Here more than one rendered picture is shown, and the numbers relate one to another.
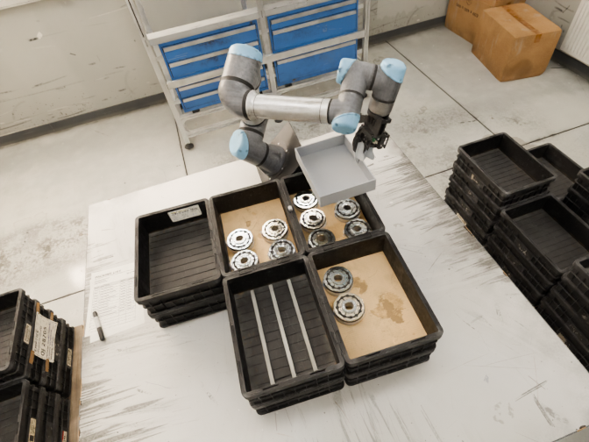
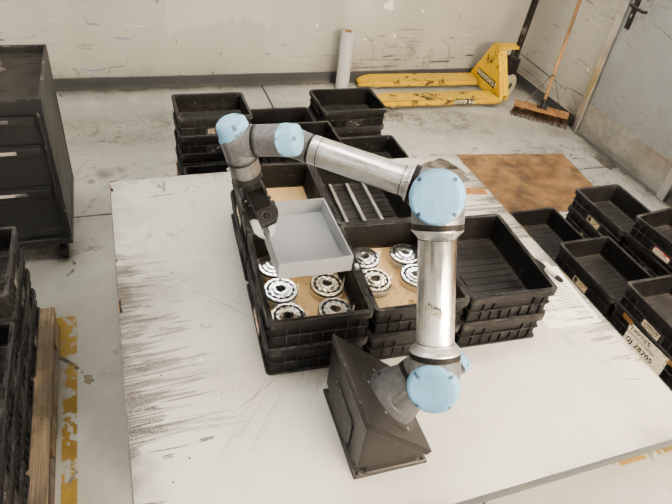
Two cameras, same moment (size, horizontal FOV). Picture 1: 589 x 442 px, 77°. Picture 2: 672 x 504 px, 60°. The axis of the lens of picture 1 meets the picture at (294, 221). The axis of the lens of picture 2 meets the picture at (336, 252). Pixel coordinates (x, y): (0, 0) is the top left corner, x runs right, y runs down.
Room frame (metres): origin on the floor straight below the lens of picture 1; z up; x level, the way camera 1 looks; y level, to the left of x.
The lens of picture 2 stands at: (2.21, -0.35, 2.06)
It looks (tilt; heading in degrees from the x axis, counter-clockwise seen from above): 39 degrees down; 167
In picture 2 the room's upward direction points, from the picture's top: 8 degrees clockwise
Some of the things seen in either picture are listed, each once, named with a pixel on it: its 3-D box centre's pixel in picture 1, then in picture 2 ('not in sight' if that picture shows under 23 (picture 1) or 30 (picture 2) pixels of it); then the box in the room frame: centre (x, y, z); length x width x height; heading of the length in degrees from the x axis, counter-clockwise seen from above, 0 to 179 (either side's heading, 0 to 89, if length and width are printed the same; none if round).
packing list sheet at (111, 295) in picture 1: (114, 297); (551, 293); (0.83, 0.78, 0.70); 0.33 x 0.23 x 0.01; 11
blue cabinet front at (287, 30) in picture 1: (315, 42); not in sight; (2.93, -0.40, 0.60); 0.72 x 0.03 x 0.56; 101
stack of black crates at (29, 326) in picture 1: (16, 354); (662, 347); (0.82, 1.42, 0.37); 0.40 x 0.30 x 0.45; 11
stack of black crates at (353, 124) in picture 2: not in sight; (343, 133); (-0.95, 0.30, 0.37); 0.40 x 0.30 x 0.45; 101
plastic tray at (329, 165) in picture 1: (333, 167); (302, 235); (0.97, -0.17, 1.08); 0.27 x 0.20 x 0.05; 10
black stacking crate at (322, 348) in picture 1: (280, 325); (360, 203); (0.51, 0.10, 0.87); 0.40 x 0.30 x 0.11; 8
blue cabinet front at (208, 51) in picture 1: (218, 68); not in sight; (2.78, 0.38, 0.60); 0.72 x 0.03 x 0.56; 101
